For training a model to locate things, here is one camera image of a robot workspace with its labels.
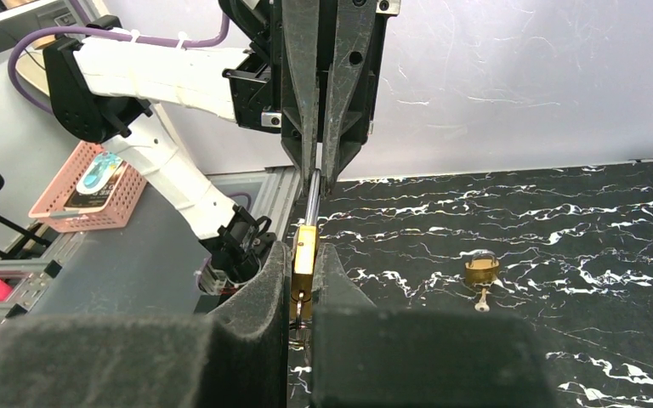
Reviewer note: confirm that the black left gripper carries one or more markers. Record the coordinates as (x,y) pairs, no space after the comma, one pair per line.
(311,75)

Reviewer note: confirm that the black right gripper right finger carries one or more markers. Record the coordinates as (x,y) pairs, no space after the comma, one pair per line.
(363,355)

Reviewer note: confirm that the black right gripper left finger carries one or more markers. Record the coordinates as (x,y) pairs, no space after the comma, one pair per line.
(233,356)

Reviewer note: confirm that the keys of medium padlock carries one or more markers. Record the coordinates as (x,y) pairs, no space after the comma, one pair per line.
(300,325)

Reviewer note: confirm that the medium brass padlock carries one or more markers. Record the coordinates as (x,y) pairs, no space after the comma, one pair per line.
(305,248)

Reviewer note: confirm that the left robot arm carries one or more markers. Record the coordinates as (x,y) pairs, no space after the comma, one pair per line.
(102,82)

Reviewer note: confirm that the small closed brass padlock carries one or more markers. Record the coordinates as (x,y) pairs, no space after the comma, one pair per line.
(482,268)

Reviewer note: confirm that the pink plastic basket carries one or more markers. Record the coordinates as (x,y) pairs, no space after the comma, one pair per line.
(94,190)

